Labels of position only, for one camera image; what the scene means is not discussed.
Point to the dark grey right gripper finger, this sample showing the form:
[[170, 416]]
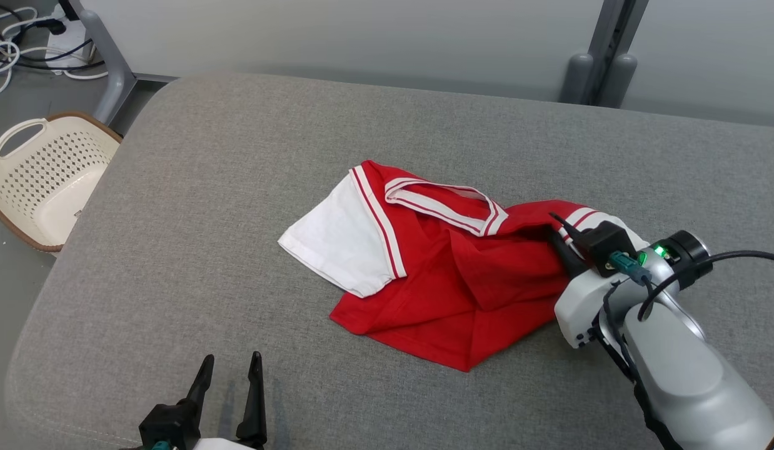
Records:
[[568, 229], [565, 256]]

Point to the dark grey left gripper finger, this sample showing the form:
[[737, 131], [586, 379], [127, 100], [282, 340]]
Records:
[[256, 406], [201, 381]]

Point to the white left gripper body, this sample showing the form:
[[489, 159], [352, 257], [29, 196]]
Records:
[[224, 445]]

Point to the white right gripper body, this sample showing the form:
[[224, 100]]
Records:
[[577, 306]]

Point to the red white-sleeved T-shirt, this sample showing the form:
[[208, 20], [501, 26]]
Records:
[[462, 281]]

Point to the cream plastic laundry basket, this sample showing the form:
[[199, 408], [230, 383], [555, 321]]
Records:
[[49, 181]]

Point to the grey metal table leg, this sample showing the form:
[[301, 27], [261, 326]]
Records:
[[112, 69]]

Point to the white power strip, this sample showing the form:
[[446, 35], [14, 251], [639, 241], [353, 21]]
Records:
[[65, 47]]

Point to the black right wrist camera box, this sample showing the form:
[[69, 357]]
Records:
[[606, 247]]

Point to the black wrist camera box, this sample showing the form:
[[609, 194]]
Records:
[[168, 425], [606, 247]]

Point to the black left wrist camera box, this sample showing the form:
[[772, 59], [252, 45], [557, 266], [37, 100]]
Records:
[[168, 425]]

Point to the teal right camera connector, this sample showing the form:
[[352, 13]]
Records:
[[628, 265]]

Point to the teal camera connector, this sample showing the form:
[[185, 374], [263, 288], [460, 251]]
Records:
[[628, 265], [160, 445]]

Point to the teal left camera connector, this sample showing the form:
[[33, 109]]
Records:
[[160, 445]]

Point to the grey metal partition post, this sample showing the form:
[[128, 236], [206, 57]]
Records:
[[603, 56]]

